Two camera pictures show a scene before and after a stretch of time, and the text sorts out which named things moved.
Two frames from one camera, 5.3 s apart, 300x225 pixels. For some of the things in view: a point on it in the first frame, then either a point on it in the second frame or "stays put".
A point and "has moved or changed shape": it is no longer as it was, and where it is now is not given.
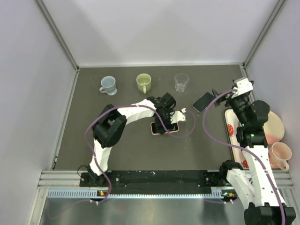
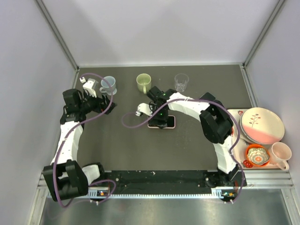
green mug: (144, 82) stays put
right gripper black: (228, 100) → (154, 121)
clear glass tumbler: (181, 80) stays put
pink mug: (279, 153) stays put
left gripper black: (160, 127) → (100, 107)
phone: (174, 128) has moved or changed shape
